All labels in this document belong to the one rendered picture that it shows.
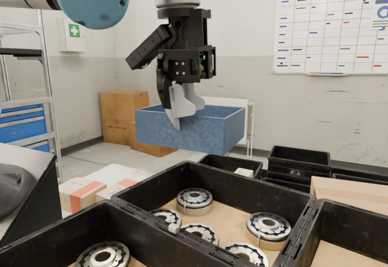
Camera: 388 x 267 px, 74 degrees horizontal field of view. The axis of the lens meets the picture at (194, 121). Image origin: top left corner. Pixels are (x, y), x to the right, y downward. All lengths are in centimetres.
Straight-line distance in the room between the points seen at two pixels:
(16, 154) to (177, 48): 64
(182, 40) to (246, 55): 302
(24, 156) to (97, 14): 64
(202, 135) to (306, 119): 297
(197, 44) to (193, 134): 17
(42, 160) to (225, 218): 53
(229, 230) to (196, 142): 29
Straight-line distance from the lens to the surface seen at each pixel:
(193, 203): 73
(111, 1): 31
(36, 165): 84
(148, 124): 53
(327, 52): 333
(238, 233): 69
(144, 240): 58
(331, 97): 336
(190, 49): 41
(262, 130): 350
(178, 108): 46
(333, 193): 89
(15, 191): 79
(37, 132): 265
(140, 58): 49
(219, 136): 47
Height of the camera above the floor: 124
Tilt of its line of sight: 13 degrees down
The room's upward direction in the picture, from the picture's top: straight up
